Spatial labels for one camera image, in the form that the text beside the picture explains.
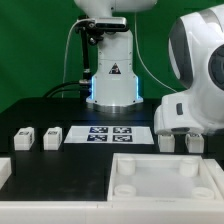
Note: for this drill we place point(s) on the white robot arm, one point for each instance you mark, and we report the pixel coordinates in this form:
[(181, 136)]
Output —
[(196, 52)]

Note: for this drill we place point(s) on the white right obstacle wall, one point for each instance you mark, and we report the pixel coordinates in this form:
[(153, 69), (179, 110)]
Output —
[(217, 174)]

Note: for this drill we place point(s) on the white square table top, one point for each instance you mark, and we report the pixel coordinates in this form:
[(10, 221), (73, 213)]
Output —
[(144, 177)]

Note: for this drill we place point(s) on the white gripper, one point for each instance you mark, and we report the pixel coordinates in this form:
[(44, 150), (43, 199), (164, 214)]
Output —
[(198, 111)]

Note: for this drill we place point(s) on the white front rail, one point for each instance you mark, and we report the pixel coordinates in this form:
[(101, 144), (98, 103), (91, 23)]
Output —
[(154, 212)]

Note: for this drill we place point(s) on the white left obstacle block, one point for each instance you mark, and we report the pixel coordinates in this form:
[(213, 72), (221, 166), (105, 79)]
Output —
[(5, 170)]

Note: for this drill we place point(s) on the black camera on mount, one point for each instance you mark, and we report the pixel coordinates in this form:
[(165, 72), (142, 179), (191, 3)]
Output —
[(108, 24)]

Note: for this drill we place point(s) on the white sheet with tags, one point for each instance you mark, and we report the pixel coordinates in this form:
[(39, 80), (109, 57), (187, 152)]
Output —
[(110, 135)]

